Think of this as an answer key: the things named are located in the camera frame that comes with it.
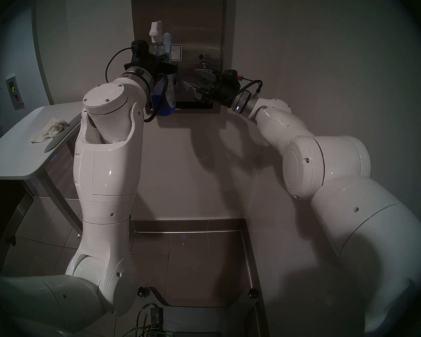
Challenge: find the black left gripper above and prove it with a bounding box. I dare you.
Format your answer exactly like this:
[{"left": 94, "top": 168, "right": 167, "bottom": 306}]
[{"left": 123, "top": 54, "right": 179, "bottom": 76}]

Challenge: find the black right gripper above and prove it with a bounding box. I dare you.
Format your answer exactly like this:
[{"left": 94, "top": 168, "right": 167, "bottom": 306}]
[{"left": 182, "top": 68, "right": 242, "bottom": 108}]

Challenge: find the clear spray cleaner bottle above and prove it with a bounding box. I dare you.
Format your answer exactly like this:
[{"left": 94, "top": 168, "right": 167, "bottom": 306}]
[{"left": 148, "top": 20, "right": 178, "bottom": 117}]

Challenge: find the crumpled white cloth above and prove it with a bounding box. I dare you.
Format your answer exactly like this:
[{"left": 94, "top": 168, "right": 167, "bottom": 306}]
[{"left": 29, "top": 117, "right": 71, "bottom": 144}]

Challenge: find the white table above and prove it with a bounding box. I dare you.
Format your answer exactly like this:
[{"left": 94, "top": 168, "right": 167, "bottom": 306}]
[{"left": 0, "top": 101, "right": 88, "bottom": 242}]

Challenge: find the black box with red light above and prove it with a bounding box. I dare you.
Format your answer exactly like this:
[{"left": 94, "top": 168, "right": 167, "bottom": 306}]
[{"left": 149, "top": 306, "right": 165, "bottom": 328}]

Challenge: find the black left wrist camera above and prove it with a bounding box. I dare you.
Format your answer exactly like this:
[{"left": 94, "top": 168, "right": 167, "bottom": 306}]
[{"left": 131, "top": 40, "right": 148, "bottom": 57}]

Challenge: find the black left wrist camera cable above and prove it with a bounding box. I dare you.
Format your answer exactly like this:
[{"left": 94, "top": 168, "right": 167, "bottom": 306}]
[{"left": 105, "top": 47, "right": 134, "bottom": 83}]

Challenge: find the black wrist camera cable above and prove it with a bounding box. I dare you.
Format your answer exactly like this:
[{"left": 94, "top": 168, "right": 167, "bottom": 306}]
[
  {"left": 105, "top": 47, "right": 134, "bottom": 83},
  {"left": 240, "top": 77, "right": 263, "bottom": 101}
]

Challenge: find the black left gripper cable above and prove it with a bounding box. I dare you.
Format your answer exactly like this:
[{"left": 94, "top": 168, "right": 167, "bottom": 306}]
[{"left": 144, "top": 75, "right": 171, "bottom": 123}]

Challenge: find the stainless steel wall dispenser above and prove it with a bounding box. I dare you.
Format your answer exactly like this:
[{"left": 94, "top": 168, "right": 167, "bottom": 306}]
[{"left": 131, "top": 0, "right": 228, "bottom": 114}]

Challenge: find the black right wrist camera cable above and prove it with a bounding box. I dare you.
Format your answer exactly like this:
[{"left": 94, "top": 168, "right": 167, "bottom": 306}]
[{"left": 240, "top": 77, "right": 263, "bottom": 101}]

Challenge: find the grey door frame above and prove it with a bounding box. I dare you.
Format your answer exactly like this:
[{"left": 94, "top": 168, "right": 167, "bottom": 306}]
[{"left": 32, "top": 0, "right": 53, "bottom": 105}]

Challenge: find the fire extinguisher wall cabinet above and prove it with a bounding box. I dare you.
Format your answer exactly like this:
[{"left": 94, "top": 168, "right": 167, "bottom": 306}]
[{"left": 5, "top": 75, "right": 25, "bottom": 110}]

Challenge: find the grey robot base frame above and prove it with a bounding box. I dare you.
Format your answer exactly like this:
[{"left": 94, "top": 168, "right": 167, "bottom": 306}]
[{"left": 147, "top": 287, "right": 263, "bottom": 337}]

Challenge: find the black base cable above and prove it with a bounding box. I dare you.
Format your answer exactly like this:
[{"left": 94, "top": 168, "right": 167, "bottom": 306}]
[{"left": 136, "top": 304, "right": 160, "bottom": 337}]

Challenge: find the green cable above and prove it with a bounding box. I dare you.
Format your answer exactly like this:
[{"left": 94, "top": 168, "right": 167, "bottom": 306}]
[{"left": 123, "top": 326, "right": 162, "bottom": 337}]

